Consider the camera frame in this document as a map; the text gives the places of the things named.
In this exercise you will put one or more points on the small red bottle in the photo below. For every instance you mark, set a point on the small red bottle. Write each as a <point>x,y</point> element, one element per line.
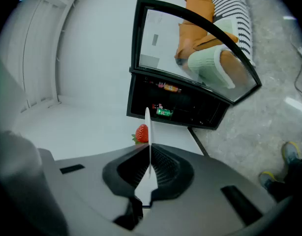
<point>160,84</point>
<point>157,106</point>

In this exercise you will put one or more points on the orange snack packet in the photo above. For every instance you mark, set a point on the orange snack packet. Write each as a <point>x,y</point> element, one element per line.
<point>171,87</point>

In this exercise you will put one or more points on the person's grey-yellow shoe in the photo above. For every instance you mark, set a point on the person's grey-yellow shoe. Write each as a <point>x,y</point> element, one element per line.
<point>291,154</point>
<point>269,179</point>

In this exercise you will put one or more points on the white round plate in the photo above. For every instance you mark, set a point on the white round plate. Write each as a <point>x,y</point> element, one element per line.
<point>148,131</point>

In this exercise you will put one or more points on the person's grey-yellow left shoe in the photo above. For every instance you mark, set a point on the person's grey-yellow left shoe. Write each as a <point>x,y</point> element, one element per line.
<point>269,179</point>

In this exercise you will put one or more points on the red strawberry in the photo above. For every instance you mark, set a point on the red strawberry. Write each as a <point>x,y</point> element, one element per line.
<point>142,133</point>

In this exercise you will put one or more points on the person's black trousers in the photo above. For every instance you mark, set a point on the person's black trousers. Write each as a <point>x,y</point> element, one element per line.
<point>292,181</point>

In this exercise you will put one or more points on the green drink can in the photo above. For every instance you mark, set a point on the green drink can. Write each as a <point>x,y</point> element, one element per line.
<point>164,112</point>

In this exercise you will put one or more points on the black-and-white striped pillow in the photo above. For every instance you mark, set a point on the black-and-white striped pillow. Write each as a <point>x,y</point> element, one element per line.
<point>229,4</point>

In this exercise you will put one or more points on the black table leg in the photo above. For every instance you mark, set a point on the black table leg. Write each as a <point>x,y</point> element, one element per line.
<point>197,141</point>

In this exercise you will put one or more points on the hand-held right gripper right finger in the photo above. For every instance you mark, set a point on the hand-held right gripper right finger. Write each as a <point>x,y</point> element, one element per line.
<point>172,173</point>

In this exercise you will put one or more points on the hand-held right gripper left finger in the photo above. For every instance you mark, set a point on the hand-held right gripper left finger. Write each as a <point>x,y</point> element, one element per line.
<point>127,171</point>

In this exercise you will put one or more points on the person's grey-yellow right shoe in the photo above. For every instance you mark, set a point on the person's grey-yellow right shoe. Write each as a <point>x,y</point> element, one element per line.
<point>291,154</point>

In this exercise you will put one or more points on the light green knitted pillow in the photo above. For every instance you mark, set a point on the light green knitted pillow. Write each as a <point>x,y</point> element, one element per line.
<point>224,25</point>
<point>205,63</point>

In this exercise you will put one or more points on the black glass-door cabinet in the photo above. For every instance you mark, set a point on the black glass-door cabinet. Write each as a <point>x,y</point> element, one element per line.
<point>190,107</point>

